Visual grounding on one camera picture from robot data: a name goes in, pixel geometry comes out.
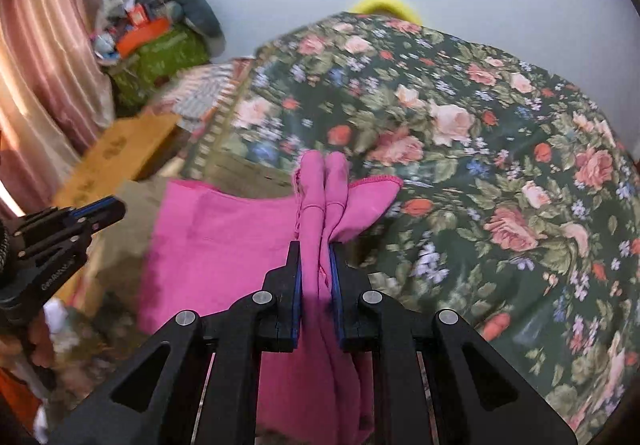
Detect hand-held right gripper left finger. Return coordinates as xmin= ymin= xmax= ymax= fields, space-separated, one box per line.
xmin=47 ymin=240 xmax=303 ymax=445

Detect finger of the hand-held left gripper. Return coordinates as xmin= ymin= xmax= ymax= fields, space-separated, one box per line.
xmin=12 ymin=197 xmax=119 ymax=246
xmin=20 ymin=201 xmax=127 ymax=271

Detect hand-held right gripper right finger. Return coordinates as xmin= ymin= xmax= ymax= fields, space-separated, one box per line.
xmin=329 ymin=242 xmax=581 ymax=445

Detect pink pants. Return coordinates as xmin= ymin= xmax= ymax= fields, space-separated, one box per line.
xmin=137 ymin=150 xmax=405 ymax=445

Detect olive green garment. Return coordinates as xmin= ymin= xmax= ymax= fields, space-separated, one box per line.
xmin=95 ymin=177 xmax=173 ymax=321

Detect striped cloth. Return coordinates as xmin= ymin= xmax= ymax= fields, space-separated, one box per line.
xmin=160 ymin=57 xmax=258 ymax=130

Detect green storage bag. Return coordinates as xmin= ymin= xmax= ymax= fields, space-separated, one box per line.
xmin=107 ymin=25 xmax=211 ymax=110

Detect pink striped curtain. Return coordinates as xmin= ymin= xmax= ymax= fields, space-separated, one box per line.
xmin=0 ymin=0 xmax=116 ymax=220

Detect orange box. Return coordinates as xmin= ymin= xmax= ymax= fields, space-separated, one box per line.
xmin=116 ymin=20 xmax=168 ymax=56

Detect dark floral blanket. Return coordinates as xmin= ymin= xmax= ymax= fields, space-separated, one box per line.
xmin=182 ymin=11 xmax=640 ymax=445

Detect grey plush pillow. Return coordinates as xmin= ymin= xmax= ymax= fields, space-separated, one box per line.
xmin=137 ymin=0 xmax=226 ymax=50

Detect yellow foam tube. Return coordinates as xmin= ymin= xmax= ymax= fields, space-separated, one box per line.
xmin=350 ymin=0 xmax=423 ymax=23

